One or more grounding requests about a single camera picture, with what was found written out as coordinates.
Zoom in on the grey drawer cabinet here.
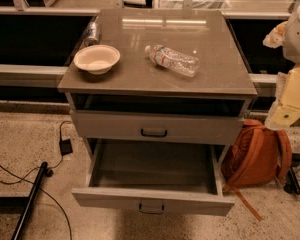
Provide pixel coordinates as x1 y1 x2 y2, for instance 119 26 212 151
59 9 257 154

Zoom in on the black power adapter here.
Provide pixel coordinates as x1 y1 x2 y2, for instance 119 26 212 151
59 139 73 156

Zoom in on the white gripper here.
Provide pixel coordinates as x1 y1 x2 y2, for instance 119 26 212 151
263 21 300 130

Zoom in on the grey top drawer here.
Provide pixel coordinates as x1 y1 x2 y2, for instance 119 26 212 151
70 110 243 145

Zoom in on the grey drawer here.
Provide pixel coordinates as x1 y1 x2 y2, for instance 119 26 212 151
70 110 243 145
72 140 234 216

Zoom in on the clear plastic water bottle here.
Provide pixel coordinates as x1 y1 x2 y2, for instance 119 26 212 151
145 45 199 77

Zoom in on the black metal floor pole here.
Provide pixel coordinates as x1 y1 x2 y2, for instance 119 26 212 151
11 162 48 240

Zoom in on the silver soda can on cabinet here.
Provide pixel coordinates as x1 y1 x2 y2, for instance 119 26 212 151
84 22 100 46

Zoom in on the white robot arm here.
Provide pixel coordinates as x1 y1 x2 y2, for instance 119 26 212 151
263 4 300 130

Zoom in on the orange backpack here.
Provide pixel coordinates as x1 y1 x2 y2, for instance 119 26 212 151
221 119 292 221

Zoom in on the black cable on floor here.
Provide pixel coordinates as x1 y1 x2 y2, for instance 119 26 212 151
0 120 74 240

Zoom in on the white paper bowl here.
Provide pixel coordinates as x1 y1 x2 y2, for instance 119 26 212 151
73 45 121 75

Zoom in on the black object beside backpack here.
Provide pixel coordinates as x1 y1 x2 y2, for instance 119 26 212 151
284 168 300 195

